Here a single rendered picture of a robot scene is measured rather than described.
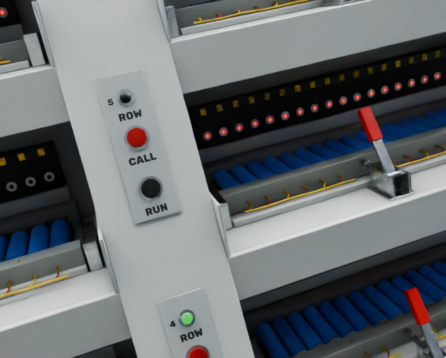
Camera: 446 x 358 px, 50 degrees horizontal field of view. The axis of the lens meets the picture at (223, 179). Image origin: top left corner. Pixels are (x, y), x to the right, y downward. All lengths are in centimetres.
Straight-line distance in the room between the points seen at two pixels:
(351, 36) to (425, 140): 16
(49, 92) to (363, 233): 30
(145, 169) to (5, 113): 12
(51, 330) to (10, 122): 17
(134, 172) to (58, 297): 12
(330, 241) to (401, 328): 16
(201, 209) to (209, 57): 13
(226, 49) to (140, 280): 21
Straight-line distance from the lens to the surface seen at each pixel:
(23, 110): 42
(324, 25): 47
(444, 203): 51
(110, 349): 60
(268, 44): 45
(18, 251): 50
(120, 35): 42
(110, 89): 41
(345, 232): 46
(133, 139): 40
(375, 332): 57
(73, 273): 46
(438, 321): 60
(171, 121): 41
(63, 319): 42
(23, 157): 57
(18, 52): 50
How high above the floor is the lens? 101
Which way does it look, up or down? 2 degrees down
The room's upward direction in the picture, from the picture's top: 15 degrees counter-clockwise
